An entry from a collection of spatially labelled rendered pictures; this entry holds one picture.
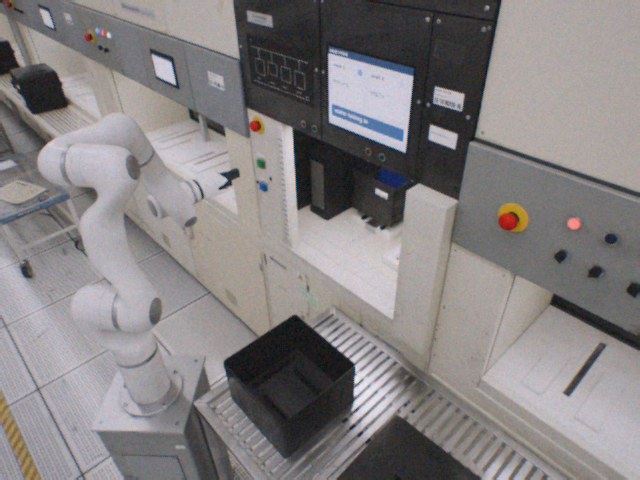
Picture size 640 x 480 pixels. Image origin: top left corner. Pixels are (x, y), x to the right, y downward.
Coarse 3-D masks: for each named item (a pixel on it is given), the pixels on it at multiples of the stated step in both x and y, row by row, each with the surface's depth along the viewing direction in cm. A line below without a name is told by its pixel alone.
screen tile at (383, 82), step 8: (376, 72) 113; (376, 80) 114; (384, 80) 112; (392, 80) 110; (408, 80) 107; (368, 88) 117; (376, 88) 115; (384, 88) 113; (392, 88) 111; (368, 96) 118; (400, 96) 111; (368, 104) 119; (376, 104) 117; (384, 104) 115; (392, 104) 114; (400, 104) 112; (376, 112) 119; (384, 112) 117; (392, 112) 115; (400, 112) 113; (392, 120) 116; (400, 120) 114
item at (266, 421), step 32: (288, 320) 145; (256, 352) 141; (288, 352) 153; (320, 352) 144; (256, 384) 143; (288, 384) 145; (320, 384) 145; (352, 384) 134; (256, 416) 129; (288, 416) 136; (320, 416) 129; (288, 448) 124
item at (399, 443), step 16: (400, 416) 125; (384, 432) 122; (400, 432) 121; (416, 432) 121; (368, 448) 118; (384, 448) 118; (400, 448) 118; (416, 448) 118; (432, 448) 118; (352, 464) 115; (368, 464) 115; (384, 464) 115; (400, 464) 115; (416, 464) 115; (432, 464) 114; (448, 464) 114
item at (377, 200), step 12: (360, 168) 186; (372, 168) 191; (360, 180) 183; (372, 180) 178; (360, 192) 186; (372, 192) 181; (384, 192) 176; (396, 192) 173; (360, 204) 189; (372, 204) 184; (384, 204) 179; (396, 204) 177; (372, 216) 187; (384, 216) 182; (396, 216) 180; (384, 228) 188
